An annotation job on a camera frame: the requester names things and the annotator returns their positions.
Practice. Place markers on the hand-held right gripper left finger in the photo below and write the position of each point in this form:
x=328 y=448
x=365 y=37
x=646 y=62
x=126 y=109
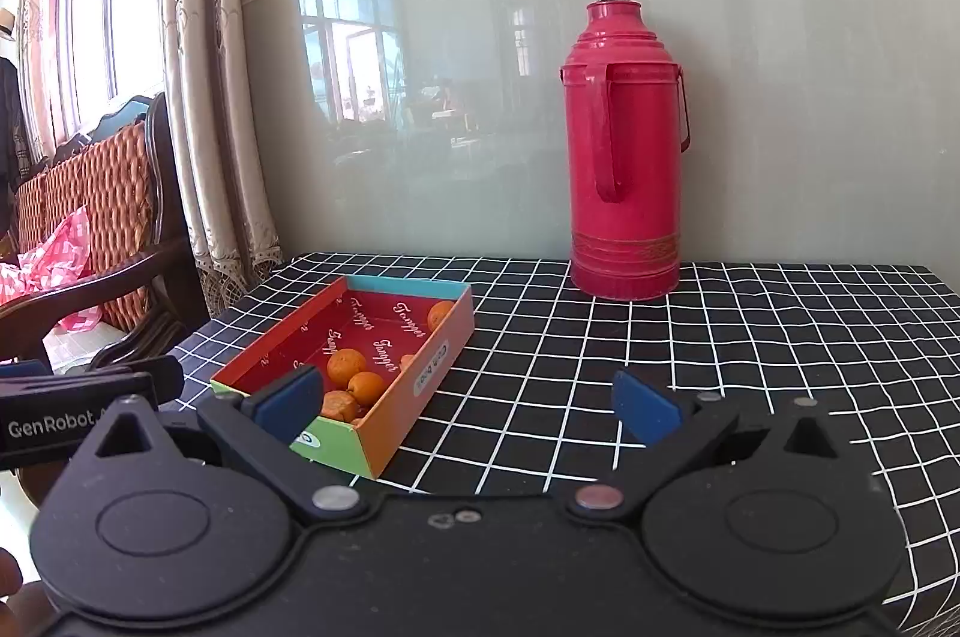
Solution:
x=289 y=403

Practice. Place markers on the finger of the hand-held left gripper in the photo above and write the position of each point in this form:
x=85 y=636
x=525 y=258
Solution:
x=150 y=374

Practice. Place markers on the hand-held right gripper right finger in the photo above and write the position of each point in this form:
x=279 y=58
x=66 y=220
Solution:
x=643 y=410

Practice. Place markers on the small orange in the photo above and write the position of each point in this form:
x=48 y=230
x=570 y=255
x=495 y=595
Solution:
x=441 y=313
x=347 y=365
x=339 y=405
x=407 y=361
x=367 y=386

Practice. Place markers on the colourful cardboard box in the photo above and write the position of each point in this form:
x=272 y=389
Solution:
x=390 y=412

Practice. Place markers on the person's left hand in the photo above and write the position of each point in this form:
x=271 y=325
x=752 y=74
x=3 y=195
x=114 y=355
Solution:
x=15 y=607

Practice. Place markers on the black white checked tablecloth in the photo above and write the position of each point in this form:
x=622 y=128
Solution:
x=675 y=337

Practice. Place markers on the wooden wicker chair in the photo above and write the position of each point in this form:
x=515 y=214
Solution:
x=90 y=286

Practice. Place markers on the pink checked plastic bag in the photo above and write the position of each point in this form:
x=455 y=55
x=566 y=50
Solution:
x=52 y=247

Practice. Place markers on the orange patterned cushion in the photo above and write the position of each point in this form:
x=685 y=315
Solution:
x=112 y=194

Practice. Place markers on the red thermos flask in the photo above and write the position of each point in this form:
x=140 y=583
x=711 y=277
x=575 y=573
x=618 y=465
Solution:
x=622 y=157

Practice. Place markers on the dark hanging garment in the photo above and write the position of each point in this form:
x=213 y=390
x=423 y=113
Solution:
x=9 y=120

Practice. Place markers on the beige lace curtain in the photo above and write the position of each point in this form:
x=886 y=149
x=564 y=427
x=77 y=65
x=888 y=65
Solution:
x=210 y=82

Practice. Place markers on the straw hat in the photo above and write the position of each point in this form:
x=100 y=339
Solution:
x=6 y=24

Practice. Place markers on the window with red frame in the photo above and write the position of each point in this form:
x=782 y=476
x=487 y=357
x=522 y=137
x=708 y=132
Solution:
x=90 y=7

